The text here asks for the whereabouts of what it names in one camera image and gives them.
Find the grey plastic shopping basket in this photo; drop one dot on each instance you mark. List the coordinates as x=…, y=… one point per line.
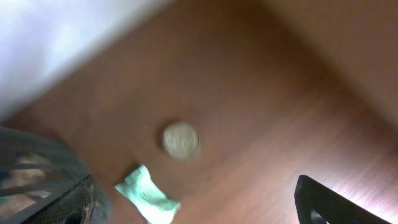
x=33, y=167

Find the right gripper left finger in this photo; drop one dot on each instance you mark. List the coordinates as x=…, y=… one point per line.
x=75, y=205

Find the light green packet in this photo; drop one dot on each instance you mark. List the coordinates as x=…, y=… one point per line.
x=149, y=200

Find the silver tin can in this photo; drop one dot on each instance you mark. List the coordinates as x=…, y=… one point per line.
x=181, y=141

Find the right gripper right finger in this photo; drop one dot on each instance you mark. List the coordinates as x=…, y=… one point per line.
x=317, y=204

